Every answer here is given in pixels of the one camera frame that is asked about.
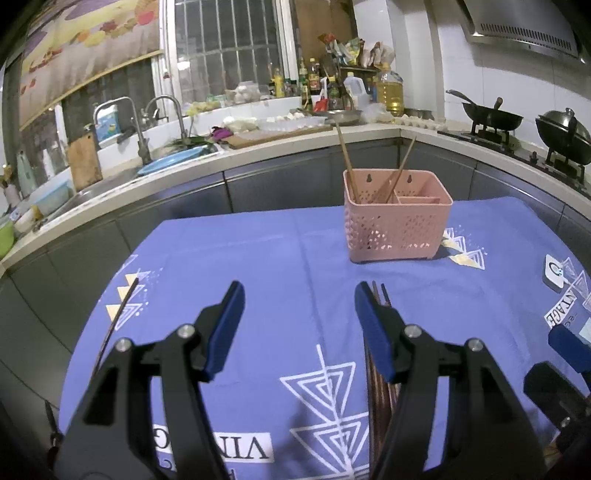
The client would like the chopstick bundle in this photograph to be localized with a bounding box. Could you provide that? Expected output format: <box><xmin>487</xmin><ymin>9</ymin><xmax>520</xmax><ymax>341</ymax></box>
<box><xmin>362</xmin><ymin>281</ymin><xmax>402</xmax><ymax>480</ymax></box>

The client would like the chrome kitchen faucet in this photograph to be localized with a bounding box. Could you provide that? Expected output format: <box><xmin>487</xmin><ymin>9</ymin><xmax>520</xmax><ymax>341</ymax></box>
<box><xmin>93</xmin><ymin>96</ymin><xmax>152</xmax><ymax>166</ymax></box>

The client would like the thin stick at table edge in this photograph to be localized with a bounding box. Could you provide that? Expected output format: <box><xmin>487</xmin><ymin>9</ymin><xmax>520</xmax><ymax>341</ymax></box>
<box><xmin>90</xmin><ymin>277</ymin><xmax>139</xmax><ymax>379</ymax></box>

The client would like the white square device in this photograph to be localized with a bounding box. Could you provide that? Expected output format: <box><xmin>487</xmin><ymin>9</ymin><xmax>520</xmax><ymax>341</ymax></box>
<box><xmin>543</xmin><ymin>254</ymin><xmax>565</xmax><ymax>293</ymax></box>

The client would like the blue printed tablecloth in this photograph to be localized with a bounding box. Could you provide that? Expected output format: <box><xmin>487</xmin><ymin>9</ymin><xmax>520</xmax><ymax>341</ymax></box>
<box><xmin>59</xmin><ymin>197</ymin><xmax>590</xmax><ymax>479</ymax></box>

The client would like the green bowl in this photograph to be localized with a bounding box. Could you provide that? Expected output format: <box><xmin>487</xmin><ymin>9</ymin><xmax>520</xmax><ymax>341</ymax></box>
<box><xmin>0</xmin><ymin>217</ymin><xmax>15</xmax><ymax>259</ymax></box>

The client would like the pink perforated utensil basket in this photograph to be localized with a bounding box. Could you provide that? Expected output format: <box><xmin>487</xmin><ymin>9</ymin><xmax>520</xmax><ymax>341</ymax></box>
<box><xmin>342</xmin><ymin>169</ymin><xmax>453</xmax><ymax>263</ymax></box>

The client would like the wooden cutting board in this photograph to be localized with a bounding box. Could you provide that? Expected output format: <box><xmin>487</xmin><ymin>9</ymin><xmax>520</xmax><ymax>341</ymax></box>
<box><xmin>66</xmin><ymin>131</ymin><xmax>103</xmax><ymax>192</ymax></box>

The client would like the lidded black pot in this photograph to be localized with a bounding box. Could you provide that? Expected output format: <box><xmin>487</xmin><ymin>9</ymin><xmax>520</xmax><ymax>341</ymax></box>
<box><xmin>536</xmin><ymin>107</ymin><xmax>590</xmax><ymax>166</ymax></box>

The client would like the leaning chopstick in basket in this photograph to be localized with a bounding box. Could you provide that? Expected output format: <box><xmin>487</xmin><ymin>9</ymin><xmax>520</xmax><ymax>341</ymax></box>
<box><xmin>372</xmin><ymin>138</ymin><xmax>417</xmax><ymax>204</ymax></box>

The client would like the blue plastic basin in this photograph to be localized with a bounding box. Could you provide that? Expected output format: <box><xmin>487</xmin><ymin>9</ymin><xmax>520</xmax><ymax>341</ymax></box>
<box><xmin>137</xmin><ymin>144</ymin><xmax>217</xmax><ymax>177</ymax></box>

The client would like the light wooden chopstick in basket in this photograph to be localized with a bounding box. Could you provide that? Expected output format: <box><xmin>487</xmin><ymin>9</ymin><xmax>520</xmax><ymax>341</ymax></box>
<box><xmin>335</xmin><ymin>120</ymin><xmax>359</xmax><ymax>203</ymax></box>

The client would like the black wok on stove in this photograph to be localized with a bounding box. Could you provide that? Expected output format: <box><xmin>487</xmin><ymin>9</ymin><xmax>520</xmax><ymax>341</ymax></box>
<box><xmin>446</xmin><ymin>89</ymin><xmax>523</xmax><ymax>132</ymax></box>

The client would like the blue detergent bottle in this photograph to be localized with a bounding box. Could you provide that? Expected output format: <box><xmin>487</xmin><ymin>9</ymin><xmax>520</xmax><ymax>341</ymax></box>
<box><xmin>95</xmin><ymin>104</ymin><xmax>121</xmax><ymax>142</ymax></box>

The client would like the metal bowl on counter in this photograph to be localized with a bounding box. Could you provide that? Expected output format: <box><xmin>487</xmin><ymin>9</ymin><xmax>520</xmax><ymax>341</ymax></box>
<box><xmin>320</xmin><ymin>110</ymin><xmax>362</xmax><ymax>126</ymax></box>

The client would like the white plastic jug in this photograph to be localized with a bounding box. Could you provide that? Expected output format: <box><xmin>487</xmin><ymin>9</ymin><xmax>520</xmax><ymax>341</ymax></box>
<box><xmin>344</xmin><ymin>72</ymin><xmax>370</xmax><ymax>110</ymax></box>

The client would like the large cooking oil bottle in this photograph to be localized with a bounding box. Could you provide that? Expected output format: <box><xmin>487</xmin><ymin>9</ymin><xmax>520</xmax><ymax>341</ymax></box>
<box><xmin>376</xmin><ymin>62</ymin><xmax>405</xmax><ymax>117</ymax></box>

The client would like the range hood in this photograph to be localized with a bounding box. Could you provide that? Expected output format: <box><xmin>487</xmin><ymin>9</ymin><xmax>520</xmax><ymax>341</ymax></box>
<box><xmin>457</xmin><ymin>0</ymin><xmax>584</xmax><ymax>59</ymax></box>

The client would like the fruit print window blind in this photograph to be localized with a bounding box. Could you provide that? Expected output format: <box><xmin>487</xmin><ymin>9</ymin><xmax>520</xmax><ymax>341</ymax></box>
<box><xmin>19</xmin><ymin>0</ymin><xmax>161</xmax><ymax>130</ymax></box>

